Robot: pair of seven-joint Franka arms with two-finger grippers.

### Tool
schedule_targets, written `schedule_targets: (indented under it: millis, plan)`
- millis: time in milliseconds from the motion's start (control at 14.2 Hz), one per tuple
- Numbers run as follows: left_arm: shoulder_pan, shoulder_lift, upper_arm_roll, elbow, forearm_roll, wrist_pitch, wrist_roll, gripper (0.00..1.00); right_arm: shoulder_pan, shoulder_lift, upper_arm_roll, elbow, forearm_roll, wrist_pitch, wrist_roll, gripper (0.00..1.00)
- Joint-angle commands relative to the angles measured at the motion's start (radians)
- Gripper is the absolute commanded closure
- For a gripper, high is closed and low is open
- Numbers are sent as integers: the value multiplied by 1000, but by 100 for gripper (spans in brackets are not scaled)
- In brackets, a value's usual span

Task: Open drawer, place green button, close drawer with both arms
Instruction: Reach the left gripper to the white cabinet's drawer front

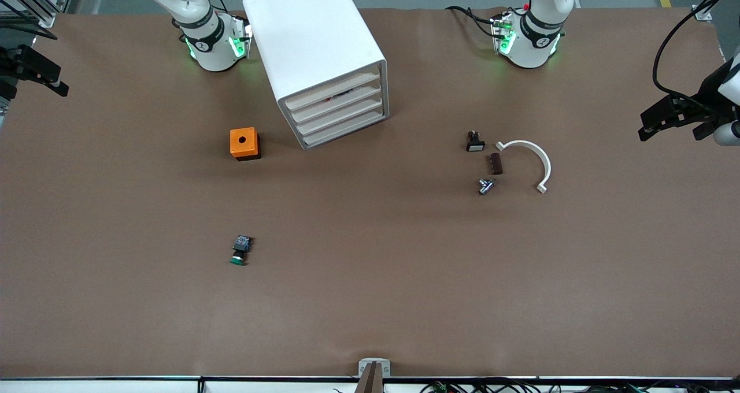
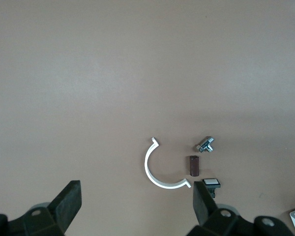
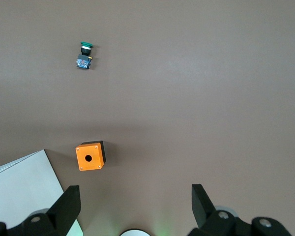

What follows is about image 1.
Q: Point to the white curved plastic bracket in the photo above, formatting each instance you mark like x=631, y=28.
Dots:
x=543, y=159

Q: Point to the small silver connector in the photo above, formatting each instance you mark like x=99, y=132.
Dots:
x=485, y=186

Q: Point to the black and red small part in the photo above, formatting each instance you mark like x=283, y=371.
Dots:
x=342, y=95

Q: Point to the green push button switch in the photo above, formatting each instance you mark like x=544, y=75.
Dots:
x=241, y=244

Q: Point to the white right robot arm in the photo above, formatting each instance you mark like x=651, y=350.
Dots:
x=214, y=52

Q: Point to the orange box with hole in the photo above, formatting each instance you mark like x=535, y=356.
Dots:
x=251, y=136

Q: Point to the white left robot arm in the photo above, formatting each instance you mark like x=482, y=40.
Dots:
x=529, y=52

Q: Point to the brown terminal block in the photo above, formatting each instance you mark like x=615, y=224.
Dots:
x=496, y=164

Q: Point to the black white-faced push button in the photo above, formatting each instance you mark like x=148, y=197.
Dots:
x=475, y=144

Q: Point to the white plastic drawer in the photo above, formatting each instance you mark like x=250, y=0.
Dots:
x=341, y=128
x=338, y=115
x=335, y=103
x=315, y=96

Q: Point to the grey metal bracket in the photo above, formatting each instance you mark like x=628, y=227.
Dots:
x=364, y=365

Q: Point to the dark brown post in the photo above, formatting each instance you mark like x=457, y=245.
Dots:
x=370, y=381

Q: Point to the white drawer cabinet shell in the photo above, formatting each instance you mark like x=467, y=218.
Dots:
x=306, y=29

